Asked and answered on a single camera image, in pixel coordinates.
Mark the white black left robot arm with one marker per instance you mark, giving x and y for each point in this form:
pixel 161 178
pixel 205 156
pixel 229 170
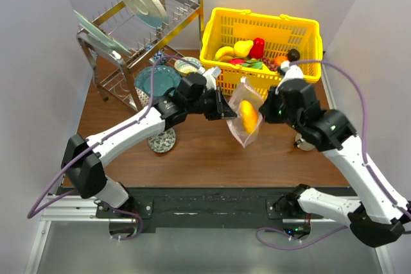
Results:
pixel 85 158

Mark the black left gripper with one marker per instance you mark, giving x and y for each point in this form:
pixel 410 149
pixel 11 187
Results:
pixel 227 113

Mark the cream metal cup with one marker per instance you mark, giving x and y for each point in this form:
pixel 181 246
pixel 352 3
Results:
pixel 302 144

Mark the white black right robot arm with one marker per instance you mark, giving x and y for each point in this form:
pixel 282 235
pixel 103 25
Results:
pixel 380 214

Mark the clear zip top bag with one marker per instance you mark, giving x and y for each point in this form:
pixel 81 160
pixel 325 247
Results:
pixel 244 91

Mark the aluminium frame rail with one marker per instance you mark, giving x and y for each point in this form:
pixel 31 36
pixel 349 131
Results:
pixel 68 209

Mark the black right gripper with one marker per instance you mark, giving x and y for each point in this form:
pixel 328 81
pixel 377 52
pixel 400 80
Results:
pixel 266 108

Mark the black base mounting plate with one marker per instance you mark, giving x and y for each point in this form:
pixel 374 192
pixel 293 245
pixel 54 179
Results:
pixel 202 207

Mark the orange fruit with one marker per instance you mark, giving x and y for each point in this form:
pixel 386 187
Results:
pixel 280 59

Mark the purple grape bunch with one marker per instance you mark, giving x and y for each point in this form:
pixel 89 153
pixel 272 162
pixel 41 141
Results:
pixel 270 63

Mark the teal patterned bowl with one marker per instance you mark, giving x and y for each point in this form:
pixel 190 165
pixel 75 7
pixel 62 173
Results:
pixel 186 65

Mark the black white floral bowl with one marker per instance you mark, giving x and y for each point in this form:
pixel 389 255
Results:
pixel 163 142

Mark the steel dish rack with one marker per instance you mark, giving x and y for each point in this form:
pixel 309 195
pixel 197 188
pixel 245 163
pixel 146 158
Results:
pixel 113 73

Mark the brown patterned cup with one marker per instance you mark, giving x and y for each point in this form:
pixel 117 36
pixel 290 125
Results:
pixel 143 97

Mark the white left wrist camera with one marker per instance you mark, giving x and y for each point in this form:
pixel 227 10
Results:
pixel 211 76

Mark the white round plate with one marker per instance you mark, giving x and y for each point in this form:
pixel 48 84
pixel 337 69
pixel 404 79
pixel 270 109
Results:
pixel 151 12

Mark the teal scalloped plate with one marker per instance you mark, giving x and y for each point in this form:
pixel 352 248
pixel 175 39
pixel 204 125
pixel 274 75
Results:
pixel 164 78

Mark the red pink fruit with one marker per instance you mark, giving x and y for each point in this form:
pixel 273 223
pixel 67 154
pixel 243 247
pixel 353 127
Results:
pixel 237 61

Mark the yellow banana bunch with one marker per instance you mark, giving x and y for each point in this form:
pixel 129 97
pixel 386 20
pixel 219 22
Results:
pixel 224 54

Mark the red bell pepper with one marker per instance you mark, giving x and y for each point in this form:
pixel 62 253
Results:
pixel 257 50

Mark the dark purple plum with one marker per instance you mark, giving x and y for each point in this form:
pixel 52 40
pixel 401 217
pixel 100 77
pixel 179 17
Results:
pixel 293 55

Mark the blue chevron mug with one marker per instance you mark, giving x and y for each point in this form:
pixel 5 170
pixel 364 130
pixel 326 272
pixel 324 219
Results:
pixel 159 57

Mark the yellow pear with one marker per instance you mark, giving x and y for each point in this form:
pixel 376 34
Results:
pixel 242 48

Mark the yellow plastic basket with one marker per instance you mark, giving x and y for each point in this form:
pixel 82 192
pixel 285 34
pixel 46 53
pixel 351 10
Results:
pixel 281 33

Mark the light green plate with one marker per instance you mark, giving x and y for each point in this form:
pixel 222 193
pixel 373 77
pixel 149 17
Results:
pixel 101 36

